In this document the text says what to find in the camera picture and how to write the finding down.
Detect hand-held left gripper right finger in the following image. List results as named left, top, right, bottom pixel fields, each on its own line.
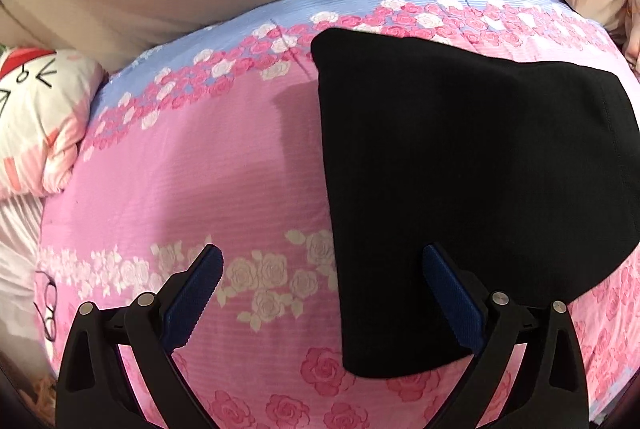
left=422, top=243, right=590, bottom=429

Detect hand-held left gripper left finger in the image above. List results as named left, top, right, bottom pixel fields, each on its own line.
left=56, top=244, right=224, bottom=429

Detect black pants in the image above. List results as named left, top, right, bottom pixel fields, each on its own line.
left=310, top=28, right=640, bottom=380

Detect cream floral cloth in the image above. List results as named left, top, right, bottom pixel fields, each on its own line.
left=619, top=0, right=640, bottom=77

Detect pink floral bed sheet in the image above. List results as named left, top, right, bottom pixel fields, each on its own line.
left=35, top=0, right=640, bottom=429

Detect white satin cloth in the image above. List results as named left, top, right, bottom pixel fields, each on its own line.
left=0, top=194, right=47, bottom=340

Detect cat face print pillow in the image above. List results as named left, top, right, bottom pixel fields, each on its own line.
left=0, top=48, right=106, bottom=200

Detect black frame eyeglasses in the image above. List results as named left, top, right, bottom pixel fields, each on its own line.
left=34, top=273, right=60, bottom=342

